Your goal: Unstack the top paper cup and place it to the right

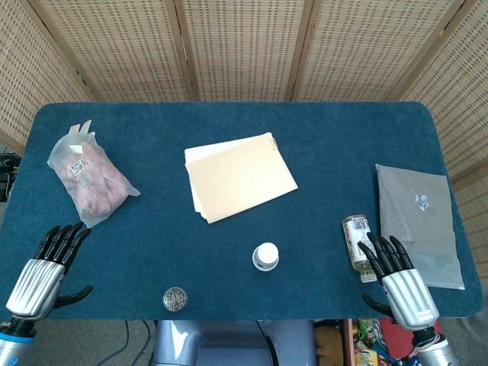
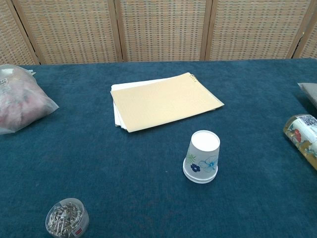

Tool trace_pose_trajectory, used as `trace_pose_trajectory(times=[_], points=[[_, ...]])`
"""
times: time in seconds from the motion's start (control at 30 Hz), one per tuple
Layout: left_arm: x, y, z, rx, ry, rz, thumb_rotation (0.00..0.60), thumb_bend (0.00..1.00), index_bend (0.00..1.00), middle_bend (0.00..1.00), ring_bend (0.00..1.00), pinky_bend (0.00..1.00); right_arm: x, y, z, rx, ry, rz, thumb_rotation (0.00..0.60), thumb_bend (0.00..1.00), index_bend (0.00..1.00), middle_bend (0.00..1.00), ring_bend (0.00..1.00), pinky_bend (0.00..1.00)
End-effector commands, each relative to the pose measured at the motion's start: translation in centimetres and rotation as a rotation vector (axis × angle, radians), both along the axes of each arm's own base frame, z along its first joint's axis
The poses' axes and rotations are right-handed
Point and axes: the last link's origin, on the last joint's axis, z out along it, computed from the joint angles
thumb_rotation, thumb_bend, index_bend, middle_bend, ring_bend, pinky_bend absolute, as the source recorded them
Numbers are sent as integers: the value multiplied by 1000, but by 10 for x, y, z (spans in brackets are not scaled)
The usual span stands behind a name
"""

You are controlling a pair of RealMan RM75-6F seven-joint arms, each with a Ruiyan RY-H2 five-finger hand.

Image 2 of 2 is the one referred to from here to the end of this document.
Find clear bottle floral label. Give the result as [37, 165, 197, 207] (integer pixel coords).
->
[283, 114, 317, 171]

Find grey plastic pouch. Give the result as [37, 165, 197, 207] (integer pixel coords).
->
[297, 82, 317, 109]

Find clear bag pink contents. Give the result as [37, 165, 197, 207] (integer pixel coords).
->
[0, 64, 59, 135]

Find blue tablecloth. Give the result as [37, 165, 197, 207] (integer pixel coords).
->
[0, 58, 317, 238]

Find clear box of paper clips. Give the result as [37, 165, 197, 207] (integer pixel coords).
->
[45, 197, 90, 238]

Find tan spiral notebook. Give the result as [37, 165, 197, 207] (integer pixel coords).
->
[110, 72, 225, 133]

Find white cup blue flowers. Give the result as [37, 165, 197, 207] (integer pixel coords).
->
[184, 130, 221, 178]

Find woven folding screen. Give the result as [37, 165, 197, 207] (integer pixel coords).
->
[0, 0, 317, 65]

